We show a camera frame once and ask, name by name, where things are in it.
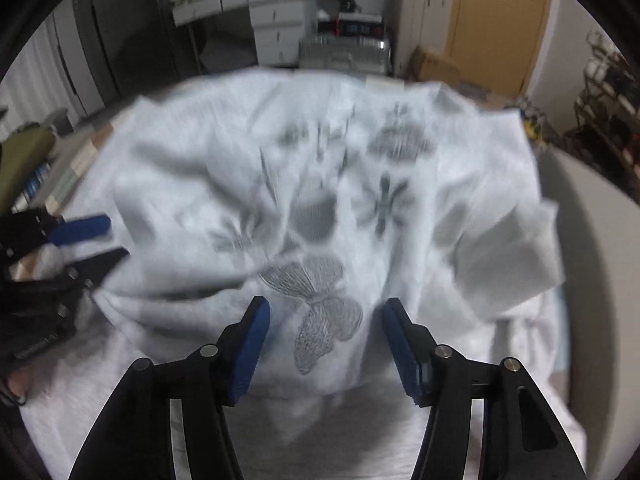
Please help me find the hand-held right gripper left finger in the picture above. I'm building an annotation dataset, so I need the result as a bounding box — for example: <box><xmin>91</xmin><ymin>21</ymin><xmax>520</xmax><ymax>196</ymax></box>
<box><xmin>67</xmin><ymin>296</ymin><xmax>273</xmax><ymax>480</ymax></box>

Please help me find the olive green cloth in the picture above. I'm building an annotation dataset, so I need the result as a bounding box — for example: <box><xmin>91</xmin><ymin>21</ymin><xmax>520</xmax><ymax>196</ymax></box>
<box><xmin>0</xmin><ymin>122</ymin><xmax>56</xmax><ymax>216</ymax></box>

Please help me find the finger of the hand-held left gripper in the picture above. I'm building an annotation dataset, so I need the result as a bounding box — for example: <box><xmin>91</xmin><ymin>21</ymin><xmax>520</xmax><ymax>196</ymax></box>
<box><xmin>30</xmin><ymin>246</ymin><xmax>131</xmax><ymax>306</ymax></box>
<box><xmin>0</xmin><ymin>210</ymin><xmax>112</xmax><ymax>261</ymax></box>

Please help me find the black red shoe box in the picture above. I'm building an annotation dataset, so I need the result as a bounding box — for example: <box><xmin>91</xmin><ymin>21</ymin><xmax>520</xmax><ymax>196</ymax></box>
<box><xmin>317</xmin><ymin>12</ymin><xmax>386</xmax><ymax>38</ymax></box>

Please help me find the dark wardrobe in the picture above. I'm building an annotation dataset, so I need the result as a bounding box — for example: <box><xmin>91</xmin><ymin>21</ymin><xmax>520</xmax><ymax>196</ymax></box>
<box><xmin>50</xmin><ymin>0</ymin><xmax>126</xmax><ymax>111</ymax></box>

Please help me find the white curtain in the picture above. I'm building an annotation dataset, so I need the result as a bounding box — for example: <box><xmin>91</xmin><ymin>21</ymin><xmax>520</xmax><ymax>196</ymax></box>
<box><xmin>0</xmin><ymin>25</ymin><xmax>83</xmax><ymax>136</ymax></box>

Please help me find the person's left hand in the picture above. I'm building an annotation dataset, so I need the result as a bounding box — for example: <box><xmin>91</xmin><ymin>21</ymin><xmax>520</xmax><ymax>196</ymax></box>
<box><xmin>5</xmin><ymin>367</ymin><xmax>33</xmax><ymax>406</ymax></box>

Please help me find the wooden shoe rack with shoes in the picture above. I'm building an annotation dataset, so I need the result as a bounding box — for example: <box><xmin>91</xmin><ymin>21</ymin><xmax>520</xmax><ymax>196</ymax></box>
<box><xmin>582</xmin><ymin>32</ymin><xmax>640</xmax><ymax>161</ymax></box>

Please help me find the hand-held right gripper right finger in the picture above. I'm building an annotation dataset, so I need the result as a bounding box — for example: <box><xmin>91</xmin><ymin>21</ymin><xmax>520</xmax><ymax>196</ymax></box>
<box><xmin>381</xmin><ymin>297</ymin><xmax>587</xmax><ymax>480</ymax></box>

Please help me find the white tall cabinet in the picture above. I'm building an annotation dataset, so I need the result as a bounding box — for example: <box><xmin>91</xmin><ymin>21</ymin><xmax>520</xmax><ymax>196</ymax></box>
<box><xmin>397</xmin><ymin>0</ymin><xmax>456</xmax><ymax>78</ymax></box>

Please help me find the scattered shoes pile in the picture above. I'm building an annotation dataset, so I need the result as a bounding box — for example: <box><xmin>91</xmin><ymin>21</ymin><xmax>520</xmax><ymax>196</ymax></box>
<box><xmin>517</xmin><ymin>95</ymin><xmax>551</xmax><ymax>146</ymax></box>

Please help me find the clear plastic storage bin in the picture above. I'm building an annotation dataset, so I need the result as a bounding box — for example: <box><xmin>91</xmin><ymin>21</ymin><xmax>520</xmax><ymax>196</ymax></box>
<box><xmin>299</xmin><ymin>35</ymin><xmax>392</xmax><ymax>76</ymax></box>

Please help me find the white desk with drawers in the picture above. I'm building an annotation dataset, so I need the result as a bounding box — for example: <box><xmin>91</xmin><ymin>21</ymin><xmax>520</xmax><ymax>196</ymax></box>
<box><xmin>172</xmin><ymin>0</ymin><xmax>318</xmax><ymax>66</ymax></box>

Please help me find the grey sweatshirt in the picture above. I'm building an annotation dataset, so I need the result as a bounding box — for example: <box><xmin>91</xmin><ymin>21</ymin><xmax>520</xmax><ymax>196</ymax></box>
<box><xmin>20</xmin><ymin>67</ymin><xmax>586</xmax><ymax>480</ymax></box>

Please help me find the large cardboard box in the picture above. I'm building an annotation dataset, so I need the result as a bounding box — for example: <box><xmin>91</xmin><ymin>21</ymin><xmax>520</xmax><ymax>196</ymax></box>
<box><xmin>407</xmin><ymin>45</ymin><xmax>461</xmax><ymax>83</ymax></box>

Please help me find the wooden door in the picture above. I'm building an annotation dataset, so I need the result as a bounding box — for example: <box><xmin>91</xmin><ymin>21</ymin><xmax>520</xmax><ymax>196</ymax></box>
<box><xmin>442</xmin><ymin>0</ymin><xmax>555</xmax><ymax>98</ymax></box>

